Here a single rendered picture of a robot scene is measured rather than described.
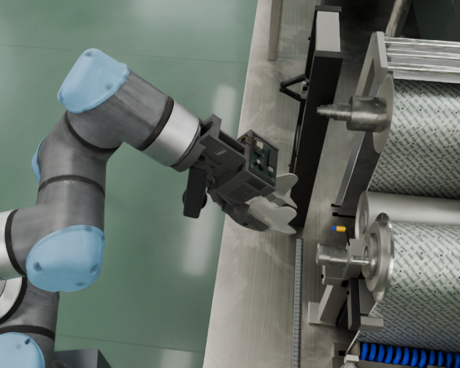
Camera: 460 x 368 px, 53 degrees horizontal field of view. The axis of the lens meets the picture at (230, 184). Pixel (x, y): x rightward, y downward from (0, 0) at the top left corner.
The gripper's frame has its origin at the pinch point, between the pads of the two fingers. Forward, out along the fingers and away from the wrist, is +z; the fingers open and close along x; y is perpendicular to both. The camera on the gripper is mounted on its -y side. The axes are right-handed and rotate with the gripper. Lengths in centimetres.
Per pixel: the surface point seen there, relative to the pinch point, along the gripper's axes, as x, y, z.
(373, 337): -4.4, -10.8, 35.2
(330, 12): 42.8, 9.5, -0.5
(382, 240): 1.5, 5.7, 15.6
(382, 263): -1.8, 4.8, 16.6
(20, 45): 212, -220, -50
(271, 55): 98, -37, 24
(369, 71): 69, -5, 34
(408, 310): -4.4, 1.2, 28.3
